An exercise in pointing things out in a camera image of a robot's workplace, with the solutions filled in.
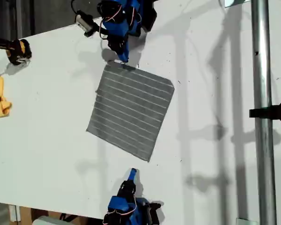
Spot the grey striped towel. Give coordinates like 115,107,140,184
86,63,176,163

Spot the white box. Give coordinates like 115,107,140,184
32,215,64,225

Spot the brown cardboard box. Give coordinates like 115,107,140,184
20,206,104,225

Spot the black yellow clamp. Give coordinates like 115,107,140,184
0,35,33,67

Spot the white table leg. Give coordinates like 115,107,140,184
8,204,21,223

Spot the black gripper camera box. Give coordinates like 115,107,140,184
75,9,96,38
148,202,163,211

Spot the steel post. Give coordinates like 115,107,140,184
250,0,278,225

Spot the black post clamp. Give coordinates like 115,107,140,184
249,99,281,124

